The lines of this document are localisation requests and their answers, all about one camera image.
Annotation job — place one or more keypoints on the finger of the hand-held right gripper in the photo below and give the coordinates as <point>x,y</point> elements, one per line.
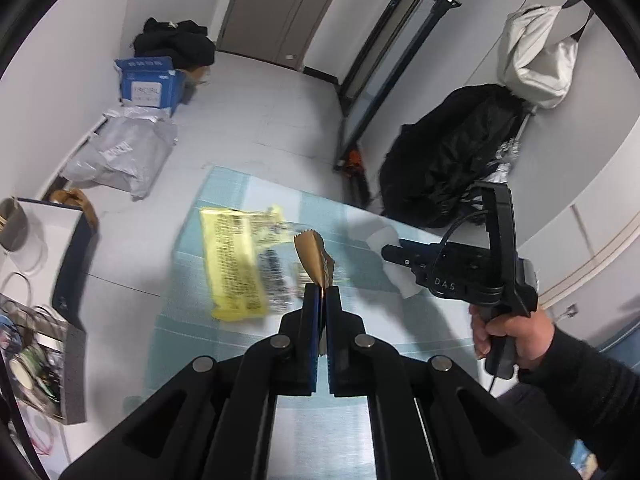
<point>400,254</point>

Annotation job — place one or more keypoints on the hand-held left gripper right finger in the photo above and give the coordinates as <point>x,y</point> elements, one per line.
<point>334,340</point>

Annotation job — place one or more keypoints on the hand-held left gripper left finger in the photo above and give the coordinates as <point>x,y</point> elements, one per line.
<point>314,350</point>

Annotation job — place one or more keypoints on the white tissue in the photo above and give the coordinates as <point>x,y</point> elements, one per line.
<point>382,240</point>

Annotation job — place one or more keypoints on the orange foil snack wrapper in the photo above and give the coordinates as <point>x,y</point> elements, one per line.
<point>310,260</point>

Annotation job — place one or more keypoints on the person's right forearm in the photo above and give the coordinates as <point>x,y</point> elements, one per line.
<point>590,385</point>

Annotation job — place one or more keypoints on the person's right hand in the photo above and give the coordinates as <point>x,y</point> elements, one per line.
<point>530,340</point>

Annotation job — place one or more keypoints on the blue checked tablecloth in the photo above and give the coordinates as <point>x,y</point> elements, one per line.
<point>350,220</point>

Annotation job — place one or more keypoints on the orange plastic object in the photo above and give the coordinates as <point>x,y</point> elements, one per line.
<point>355,161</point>

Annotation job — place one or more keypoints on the black hanging jacket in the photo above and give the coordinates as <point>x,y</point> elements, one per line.
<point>450,160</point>

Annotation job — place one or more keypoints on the yellow snack packet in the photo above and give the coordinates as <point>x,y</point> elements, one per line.
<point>230,260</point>

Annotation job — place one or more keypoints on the black framed glass door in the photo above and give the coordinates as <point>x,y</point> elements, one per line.
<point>370,85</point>

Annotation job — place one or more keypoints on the white fabric bag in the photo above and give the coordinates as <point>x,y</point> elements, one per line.
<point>535,55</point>

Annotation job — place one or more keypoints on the grey plastic mailer bag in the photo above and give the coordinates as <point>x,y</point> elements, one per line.
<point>120,155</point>

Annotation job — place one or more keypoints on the grey-brown door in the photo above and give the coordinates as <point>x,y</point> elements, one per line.
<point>270,10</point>

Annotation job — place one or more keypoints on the brown slipper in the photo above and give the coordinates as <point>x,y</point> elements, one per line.
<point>75,197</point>

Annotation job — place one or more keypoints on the white side table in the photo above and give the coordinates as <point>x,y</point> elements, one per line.
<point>50,240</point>

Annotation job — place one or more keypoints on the white plastic mailer bag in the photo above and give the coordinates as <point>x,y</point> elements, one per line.
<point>135,112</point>

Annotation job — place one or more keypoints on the blue cardboard box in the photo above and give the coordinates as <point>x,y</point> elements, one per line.
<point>147,87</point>

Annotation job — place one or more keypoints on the black bag on floor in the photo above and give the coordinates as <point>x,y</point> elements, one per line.
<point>175,42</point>

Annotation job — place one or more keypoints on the grey cup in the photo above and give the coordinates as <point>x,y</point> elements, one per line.
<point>15,225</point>

